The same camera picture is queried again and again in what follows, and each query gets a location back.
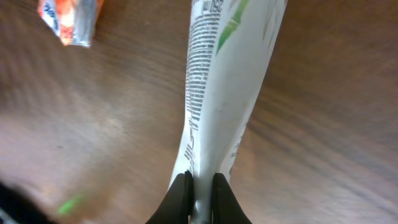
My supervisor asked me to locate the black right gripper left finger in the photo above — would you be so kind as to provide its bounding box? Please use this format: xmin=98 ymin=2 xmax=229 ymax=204
xmin=146 ymin=171 xmax=194 ymax=224

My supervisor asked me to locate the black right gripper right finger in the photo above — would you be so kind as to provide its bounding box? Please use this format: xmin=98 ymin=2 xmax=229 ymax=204
xmin=211 ymin=173 xmax=252 ymax=224

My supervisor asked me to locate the white tube gold cap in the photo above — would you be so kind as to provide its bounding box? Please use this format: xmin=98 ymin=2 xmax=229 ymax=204
xmin=172 ymin=0 xmax=287 ymax=223

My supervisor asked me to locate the orange small packet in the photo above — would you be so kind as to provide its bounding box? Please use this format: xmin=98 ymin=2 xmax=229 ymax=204
xmin=37 ymin=0 xmax=104 ymax=48

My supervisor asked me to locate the grey plastic basket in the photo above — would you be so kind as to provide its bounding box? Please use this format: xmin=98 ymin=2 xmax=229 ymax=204
xmin=1 ymin=182 xmax=54 ymax=224

